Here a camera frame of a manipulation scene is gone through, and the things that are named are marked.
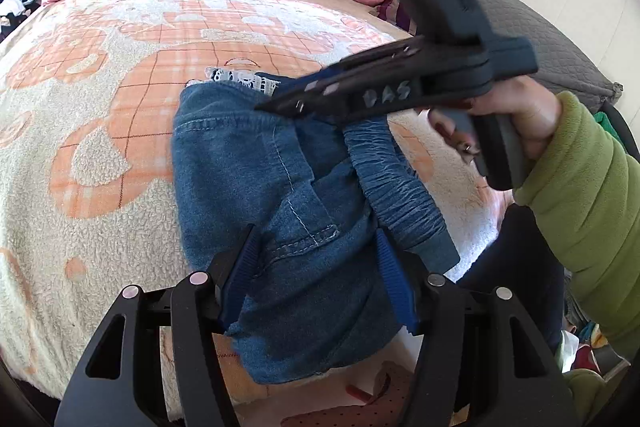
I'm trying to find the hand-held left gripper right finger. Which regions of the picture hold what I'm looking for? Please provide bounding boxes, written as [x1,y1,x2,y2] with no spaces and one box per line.
[375,228,581,427]

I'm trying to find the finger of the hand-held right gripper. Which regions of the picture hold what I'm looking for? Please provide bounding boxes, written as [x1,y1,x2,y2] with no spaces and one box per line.
[292,38,426,84]
[254,66,427,124]

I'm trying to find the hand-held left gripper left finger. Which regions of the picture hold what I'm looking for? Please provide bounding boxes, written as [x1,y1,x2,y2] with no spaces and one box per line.
[54,223,263,427]

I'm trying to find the blue denim jeans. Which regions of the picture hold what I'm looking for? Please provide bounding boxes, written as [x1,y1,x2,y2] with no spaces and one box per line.
[171,66,461,385]

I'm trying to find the person's right forearm green sleeve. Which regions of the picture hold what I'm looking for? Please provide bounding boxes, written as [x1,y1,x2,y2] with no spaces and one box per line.
[514,91,640,360]

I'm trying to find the person's right hand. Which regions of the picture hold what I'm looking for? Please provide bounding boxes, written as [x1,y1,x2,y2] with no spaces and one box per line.
[429,76,562,162]

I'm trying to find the purple striped pillow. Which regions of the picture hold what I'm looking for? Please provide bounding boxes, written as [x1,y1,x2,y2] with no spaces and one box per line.
[375,0,418,35]

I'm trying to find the pink dotted slipper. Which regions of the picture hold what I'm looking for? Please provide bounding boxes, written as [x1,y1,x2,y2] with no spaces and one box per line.
[282,359,418,427]

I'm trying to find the person's leg dark trousers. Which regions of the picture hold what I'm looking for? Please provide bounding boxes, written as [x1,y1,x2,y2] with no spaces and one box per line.
[457,202,568,355]

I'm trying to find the grey quilted headboard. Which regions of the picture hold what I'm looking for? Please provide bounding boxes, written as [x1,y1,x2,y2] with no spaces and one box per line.
[465,0,623,110]

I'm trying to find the white orange printed fleece blanket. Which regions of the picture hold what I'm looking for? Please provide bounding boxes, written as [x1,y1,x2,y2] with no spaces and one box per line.
[0,0,506,418]

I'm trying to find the colourful cloth heap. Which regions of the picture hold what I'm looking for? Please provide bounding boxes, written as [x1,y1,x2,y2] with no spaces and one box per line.
[562,317,633,388]

